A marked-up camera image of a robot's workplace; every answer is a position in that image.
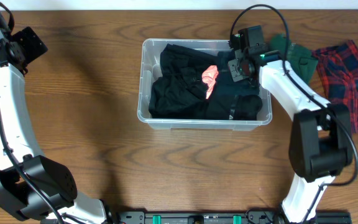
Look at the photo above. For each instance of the clear plastic storage container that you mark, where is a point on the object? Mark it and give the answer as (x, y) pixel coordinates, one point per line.
(150, 71)

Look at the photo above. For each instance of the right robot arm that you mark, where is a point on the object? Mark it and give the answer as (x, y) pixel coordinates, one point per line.
(320, 146)

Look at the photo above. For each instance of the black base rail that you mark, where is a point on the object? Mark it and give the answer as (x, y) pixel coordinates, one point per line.
(249, 217)

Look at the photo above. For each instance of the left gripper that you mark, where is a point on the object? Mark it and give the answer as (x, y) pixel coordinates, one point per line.
(30, 45)

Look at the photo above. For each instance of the dark green garment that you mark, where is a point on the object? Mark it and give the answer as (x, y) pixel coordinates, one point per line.
(299, 57)

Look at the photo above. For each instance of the red navy plaid shirt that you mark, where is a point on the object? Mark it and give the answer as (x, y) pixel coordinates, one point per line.
(338, 71)

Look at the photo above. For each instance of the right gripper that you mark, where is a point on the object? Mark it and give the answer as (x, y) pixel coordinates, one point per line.
(237, 73)

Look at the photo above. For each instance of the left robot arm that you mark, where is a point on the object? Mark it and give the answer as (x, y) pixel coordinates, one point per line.
(32, 186)

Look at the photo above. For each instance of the pink garment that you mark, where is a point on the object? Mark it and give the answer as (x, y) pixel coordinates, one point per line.
(209, 77)

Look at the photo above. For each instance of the small black garment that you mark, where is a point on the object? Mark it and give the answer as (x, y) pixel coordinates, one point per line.
(234, 107)

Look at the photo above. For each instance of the large black garment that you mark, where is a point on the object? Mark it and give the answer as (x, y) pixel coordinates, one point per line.
(180, 92)

